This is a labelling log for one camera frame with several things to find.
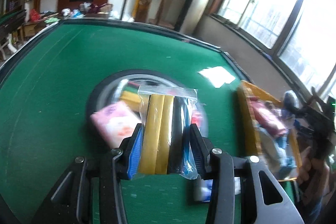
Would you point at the green mahjong table with drawers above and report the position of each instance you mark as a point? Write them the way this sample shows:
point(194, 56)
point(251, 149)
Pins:
point(11, 20)

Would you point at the blue and white wipes pack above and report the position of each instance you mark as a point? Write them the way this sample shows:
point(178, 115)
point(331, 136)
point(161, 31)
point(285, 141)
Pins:
point(231, 187)

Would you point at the pink tissue packet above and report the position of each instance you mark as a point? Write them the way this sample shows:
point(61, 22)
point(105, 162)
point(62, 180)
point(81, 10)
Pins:
point(115, 121)

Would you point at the window with dark frame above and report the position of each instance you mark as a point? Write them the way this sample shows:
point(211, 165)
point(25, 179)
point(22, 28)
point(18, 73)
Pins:
point(283, 8)

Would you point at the round table centre panel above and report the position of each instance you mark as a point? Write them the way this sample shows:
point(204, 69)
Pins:
point(105, 92)

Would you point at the person's right hand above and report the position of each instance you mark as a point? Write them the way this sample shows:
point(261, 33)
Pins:
point(311, 169)

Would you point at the white tissue paper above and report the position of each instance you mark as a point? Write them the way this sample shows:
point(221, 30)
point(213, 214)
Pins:
point(216, 77)

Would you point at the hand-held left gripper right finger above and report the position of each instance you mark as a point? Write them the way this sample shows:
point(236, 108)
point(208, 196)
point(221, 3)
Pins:
point(197, 158)

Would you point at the zip bag with yellow strips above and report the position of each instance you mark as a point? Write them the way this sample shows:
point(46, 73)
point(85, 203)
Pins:
point(160, 132)

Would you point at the small bag of yellow strips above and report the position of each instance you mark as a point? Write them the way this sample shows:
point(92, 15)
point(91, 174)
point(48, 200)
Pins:
point(131, 96)

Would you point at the wooden armchair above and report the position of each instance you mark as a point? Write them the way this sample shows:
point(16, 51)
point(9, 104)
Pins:
point(147, 3)

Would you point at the red plastic bag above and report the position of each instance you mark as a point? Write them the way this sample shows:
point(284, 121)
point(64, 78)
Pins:
point(34, 14)

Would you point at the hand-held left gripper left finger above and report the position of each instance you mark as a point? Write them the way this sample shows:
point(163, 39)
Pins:
point(134, 155)

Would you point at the yellow cardboard box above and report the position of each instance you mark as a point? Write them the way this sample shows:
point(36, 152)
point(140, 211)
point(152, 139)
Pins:
point(246, 113)

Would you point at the pink and red packet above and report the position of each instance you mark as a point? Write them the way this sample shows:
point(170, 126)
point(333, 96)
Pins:
point(267, 116)

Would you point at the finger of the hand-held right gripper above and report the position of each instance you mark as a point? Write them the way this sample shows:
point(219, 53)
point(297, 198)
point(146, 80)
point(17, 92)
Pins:
point(296, 109)

